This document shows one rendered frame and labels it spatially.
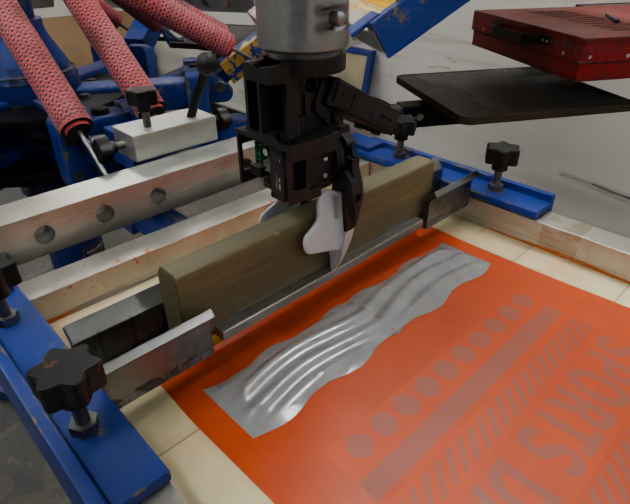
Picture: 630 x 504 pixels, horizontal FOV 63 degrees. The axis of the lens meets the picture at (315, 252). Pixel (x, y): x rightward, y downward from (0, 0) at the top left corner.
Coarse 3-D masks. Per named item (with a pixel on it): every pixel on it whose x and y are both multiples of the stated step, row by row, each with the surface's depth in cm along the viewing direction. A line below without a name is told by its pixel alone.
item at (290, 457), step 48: (240, 336) 50; (288, 336) 50; (192, 384) 45; (336, 384) 45; (384, 384) 45; (240, 432) 41; (288, 432) 41; (336, 432) 41; (288, 480) 37; (336, 480) 37
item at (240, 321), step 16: (400, 224) 61; (416, 224) 62; (384, 240) 58; (352, 256) 55; (368, 256) 57; (320, 272) 53; (336, 272) 54; (288, 288) 50; (304, 288) 51; (256, 304) 48; (272, 304) 48; (224, 320) 46; (240, 320) 46; (256, 320) 48; (224, 336) 45
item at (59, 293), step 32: (256, 192) 70; (192, 224) 63; (224, 224) 63; (480, 224) 69; (512, 224) 66; (544, 224) 63; (576, 224) 63; (96, 256) 56; (128, 256) 56; (160, 256) 59; (576, 256) 61; (608, 256) 59; (32, 288) 51; (64, 288) 52; (96, 288) 54; (128, 288) 57
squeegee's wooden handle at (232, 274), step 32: (416, 160) 61; (384, 192) 57; (416, 192) 61; (256, 224) 48; (288, 224) 48; (384, 224) 59; (192, 256) 43; (224, 256) 44; (256, 256) 46; (288, 256) 49; (320, 256) 53; (192, 288) 42; (224, 288) 45; (256, 288) 48
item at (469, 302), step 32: (384, 256) 63; (416, 256) 63; (480, 256) 63; (352, 288) 57; (480, 288) 57; (512, 288) 57; (544, 288) 57; (576, 288) 57; (416, 320) 53; (448, 320) 53; (608, 320) 53
